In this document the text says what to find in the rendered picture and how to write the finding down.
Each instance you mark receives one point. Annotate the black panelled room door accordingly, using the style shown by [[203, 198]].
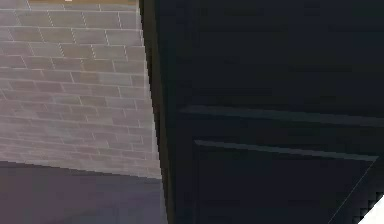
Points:
[[266, 100]]

